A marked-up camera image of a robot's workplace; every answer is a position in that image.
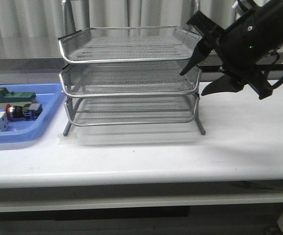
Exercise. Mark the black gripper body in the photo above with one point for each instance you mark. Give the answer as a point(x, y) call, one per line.
point(241, 45)

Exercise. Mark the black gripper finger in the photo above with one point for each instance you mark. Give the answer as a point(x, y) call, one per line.
point(226, 83)
point(200, 53)

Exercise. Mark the silver mesh tray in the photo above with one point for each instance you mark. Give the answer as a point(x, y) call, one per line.
point(131, 110)
point(128, 44)
point(128, 79)

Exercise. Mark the red emergency stop button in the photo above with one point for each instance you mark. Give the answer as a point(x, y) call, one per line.
point(29, 111)

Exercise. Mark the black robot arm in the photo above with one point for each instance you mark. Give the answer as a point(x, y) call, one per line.
point(273, 36)

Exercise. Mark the blue plastic tray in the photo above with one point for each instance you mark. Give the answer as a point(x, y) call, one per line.
point(50, 96)

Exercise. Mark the grey stone counter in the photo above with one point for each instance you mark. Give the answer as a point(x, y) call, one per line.
point(17, 60)

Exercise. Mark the green electrical component block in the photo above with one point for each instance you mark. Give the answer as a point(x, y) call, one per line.
point(16, 98)

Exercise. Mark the silver metal rack frame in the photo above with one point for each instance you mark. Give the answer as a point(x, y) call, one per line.
point(69, 28)

